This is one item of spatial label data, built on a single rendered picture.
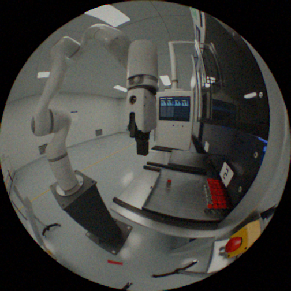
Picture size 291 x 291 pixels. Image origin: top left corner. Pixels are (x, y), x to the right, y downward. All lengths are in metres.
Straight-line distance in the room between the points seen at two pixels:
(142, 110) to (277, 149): 0.29
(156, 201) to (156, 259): 0.92
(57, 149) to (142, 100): 0.41
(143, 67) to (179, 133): 0.97
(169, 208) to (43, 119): 0.59
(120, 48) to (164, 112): 0.93
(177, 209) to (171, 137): 0.92
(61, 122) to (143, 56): 0.41
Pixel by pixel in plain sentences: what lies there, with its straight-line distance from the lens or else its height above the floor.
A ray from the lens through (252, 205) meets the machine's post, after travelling 0.26.
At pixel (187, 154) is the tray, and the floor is 0.89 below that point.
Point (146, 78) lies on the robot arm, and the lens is 0.21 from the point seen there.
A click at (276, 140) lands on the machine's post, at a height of 1.19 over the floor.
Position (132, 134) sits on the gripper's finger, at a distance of 0.19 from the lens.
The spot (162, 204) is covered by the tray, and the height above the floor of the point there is 0.88.
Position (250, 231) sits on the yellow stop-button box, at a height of 1.03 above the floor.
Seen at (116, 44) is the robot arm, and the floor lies 1.44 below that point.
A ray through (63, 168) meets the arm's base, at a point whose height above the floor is 1.00.
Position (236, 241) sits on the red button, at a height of 1.01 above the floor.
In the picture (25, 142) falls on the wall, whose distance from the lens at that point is 5.13.
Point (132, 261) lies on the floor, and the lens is 1.20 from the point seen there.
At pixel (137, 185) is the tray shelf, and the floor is 0.88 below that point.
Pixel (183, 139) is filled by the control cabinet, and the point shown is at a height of 0.95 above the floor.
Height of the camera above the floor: 1.19
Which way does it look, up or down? 18 degrees down
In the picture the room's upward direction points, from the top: straight up
